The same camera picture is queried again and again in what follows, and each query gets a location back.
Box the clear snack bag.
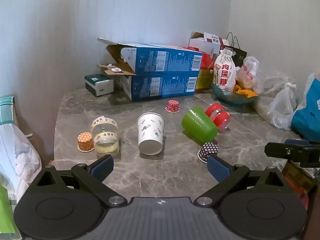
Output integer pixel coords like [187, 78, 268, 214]
[236, 56, 261, 91]

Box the green white tissue box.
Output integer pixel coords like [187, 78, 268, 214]
[84, 74, 114, 97]

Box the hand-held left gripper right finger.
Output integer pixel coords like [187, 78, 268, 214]
[194, 154, 292, 207]

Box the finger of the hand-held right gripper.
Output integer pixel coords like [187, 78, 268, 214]
[264, 139, 320, 167]

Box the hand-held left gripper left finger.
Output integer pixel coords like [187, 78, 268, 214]
[30, 154, 127, 207]

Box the white red cardboard box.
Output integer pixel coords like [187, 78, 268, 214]
[188, 32, 229, 56]

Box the orange packet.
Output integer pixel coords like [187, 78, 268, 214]
[234, 84, 258, 98]

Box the red polka dot cupcake liner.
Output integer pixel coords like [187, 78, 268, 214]
[165, 100, 181, 113]

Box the white drawstring bag red print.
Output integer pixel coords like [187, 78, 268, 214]
[213, 48, 237, 92]

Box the blue plastic bag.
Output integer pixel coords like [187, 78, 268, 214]
[291, 73, 320, 142]

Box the teal plaid cloth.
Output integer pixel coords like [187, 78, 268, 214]
[0, 96, 17, 126]

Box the black paper bag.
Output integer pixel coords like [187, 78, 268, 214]
[223, 32, 248, 61]

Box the dark polka dot cupcake liner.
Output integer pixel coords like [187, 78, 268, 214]
[197, 142, 219, 163]

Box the closed blue carton box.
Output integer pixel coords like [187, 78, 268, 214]
[118, 69, 201, 102]

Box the red yellow box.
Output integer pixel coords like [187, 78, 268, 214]
[186, 46, 216, 91]

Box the orange polka dot cupcake liner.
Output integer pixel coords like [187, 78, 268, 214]
[77, 132, 95, 153]

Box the white plastic bag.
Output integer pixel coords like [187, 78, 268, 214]
[0, 123, 42, 202]

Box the clear glass jar taped rim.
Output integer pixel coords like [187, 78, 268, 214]
[90, 115, 120, 159]

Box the clear plastic bag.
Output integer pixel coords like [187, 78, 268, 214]
[252, 74, 303, 131]

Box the open blue carton box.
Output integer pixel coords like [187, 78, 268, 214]
[98, 37, 203, 77]

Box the white paper cup green print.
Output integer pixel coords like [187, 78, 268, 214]
[137, 112, 166, 156]

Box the green plastic cup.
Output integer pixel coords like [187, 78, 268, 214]
[181, 106, 219, 146]

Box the teal bowl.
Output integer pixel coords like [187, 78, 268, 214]
[211, 82, 258, 106]

